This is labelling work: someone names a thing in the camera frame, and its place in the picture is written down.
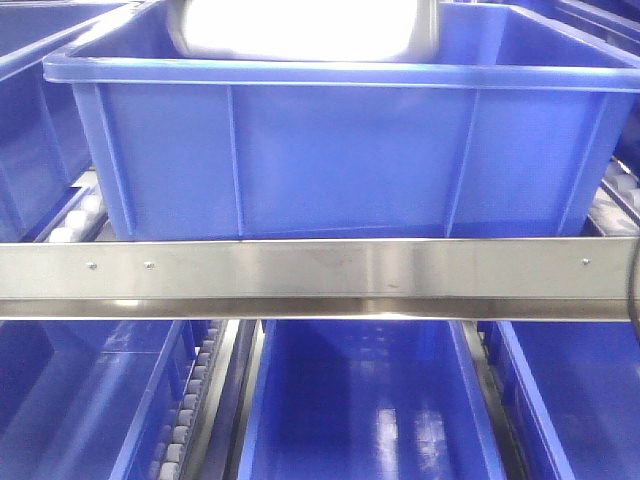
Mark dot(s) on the lower blue plastic bin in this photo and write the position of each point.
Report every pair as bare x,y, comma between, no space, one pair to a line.
339,399

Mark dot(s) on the blue bin lower left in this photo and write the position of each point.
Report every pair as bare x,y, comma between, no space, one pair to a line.
90,399

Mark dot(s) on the small silver ribbed tray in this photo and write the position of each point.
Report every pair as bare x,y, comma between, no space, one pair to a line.
324,31

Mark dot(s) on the steel front crossbar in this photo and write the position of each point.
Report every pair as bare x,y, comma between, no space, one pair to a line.
548,279

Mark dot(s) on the blue bin upper left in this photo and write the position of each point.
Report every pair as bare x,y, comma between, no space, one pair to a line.
43,146

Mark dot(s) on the large blue plastic crate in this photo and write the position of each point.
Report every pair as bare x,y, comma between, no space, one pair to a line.
506,132

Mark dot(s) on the blue bin lower right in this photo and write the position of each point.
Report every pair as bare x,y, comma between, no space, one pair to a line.
571,395

